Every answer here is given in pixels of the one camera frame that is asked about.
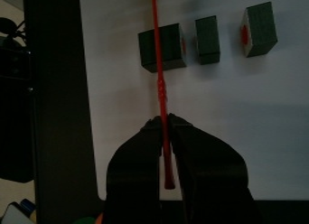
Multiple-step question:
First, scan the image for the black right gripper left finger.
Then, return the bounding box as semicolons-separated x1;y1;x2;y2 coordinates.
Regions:
103;115;164;224

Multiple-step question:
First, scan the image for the red toy knife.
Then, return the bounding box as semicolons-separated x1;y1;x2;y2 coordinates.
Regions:
144;0;176;191

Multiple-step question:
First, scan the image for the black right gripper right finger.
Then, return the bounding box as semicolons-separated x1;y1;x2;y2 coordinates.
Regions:
167;113;266;224

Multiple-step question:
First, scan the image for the dark green sushi piece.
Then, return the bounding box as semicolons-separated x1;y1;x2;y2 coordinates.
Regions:
194;14;222;66
137;23;188;73
239;1;278;59

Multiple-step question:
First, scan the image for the orange toy carrot piece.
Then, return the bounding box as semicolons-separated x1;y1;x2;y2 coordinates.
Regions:
93;212;105;224

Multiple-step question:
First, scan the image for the green toy carrot top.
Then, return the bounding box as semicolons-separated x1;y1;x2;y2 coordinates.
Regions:
70;216;96;224

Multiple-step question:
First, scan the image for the black equipment beside table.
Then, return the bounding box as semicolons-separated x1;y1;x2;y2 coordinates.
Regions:
0;16;36;184

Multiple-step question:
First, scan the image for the white and blue object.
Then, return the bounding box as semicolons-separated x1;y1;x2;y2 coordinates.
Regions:
0;198;38;224

